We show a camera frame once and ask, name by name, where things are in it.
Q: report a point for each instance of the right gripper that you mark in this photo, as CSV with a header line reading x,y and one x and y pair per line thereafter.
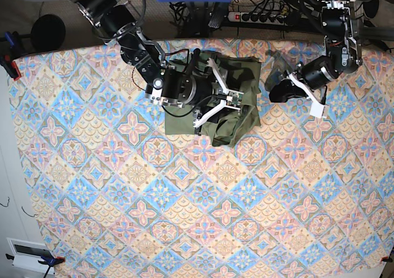
x,y
180,90

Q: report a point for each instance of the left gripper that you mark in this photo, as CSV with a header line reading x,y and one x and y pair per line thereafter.
x,y
315,74

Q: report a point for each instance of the olive green t-shirt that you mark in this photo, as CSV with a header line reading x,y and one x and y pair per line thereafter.
x,y
227,127

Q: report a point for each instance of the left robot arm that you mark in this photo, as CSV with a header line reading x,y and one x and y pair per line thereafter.
x,y
342,56

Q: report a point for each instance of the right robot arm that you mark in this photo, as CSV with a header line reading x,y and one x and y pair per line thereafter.
x,y
114,22

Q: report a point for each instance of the white power strip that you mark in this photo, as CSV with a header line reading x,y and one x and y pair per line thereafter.
x,y
264,18

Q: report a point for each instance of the patterned colourful tablecloth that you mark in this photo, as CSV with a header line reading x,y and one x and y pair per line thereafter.
x,y
118,197

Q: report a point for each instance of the red black clamp upper left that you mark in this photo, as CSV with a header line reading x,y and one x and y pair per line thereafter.
x,y
8,61

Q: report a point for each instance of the red black clamp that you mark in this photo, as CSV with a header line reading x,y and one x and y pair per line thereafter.
x,y
8,61
50,261

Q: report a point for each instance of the red clamp lower right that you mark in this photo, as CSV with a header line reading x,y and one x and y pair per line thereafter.
x,y
387,259

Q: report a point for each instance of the red black clamp lower left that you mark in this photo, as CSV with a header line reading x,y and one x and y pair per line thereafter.
x,y
50,261

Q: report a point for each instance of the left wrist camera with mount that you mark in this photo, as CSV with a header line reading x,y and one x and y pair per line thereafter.
x,y
319,108

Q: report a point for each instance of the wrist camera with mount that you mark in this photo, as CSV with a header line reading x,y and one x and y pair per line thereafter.
x,y
319,108
222,98

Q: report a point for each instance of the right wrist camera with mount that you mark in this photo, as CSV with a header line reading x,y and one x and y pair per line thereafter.
x,y
222,98

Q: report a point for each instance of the white wall outlet box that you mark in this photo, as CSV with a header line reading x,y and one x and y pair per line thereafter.
x,y
28,254

